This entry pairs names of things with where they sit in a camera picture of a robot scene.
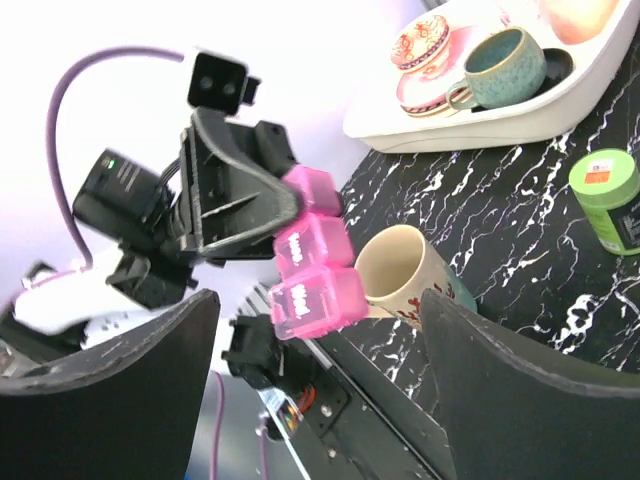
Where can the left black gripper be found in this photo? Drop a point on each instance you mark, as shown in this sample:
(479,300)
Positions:
(232,201)

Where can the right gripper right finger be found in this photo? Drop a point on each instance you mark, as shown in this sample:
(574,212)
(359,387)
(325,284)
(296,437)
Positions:
(515,409)

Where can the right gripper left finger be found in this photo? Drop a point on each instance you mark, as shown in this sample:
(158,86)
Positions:
(124,409)

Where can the pink weekly pill organizer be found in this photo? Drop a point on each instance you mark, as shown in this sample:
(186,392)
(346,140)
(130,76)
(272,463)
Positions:
(320,291)

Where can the green pill bottle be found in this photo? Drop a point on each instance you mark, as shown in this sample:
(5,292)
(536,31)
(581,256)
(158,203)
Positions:
(606,185)

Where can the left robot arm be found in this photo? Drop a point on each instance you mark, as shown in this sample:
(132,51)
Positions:
(132,206)

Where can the cream ceramic mug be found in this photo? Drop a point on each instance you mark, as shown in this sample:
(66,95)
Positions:
(395,268)

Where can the red patterned bowl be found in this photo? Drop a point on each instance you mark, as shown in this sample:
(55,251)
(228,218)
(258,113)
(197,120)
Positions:
(420,43)

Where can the patterned plate under pink plate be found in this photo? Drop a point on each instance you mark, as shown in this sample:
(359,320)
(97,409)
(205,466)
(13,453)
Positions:
(437,107)

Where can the teal ceramic mug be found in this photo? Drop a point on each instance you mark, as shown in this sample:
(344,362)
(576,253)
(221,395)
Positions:
(506,69)

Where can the black saucer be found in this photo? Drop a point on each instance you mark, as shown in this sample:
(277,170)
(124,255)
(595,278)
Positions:
(559,65)

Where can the pink ceramic mug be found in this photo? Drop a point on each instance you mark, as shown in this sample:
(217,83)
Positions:
(577,21)

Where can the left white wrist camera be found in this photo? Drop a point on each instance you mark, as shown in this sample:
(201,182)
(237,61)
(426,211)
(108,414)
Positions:
(220,83)

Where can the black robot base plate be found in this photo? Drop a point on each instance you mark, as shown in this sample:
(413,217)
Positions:
(358,404)

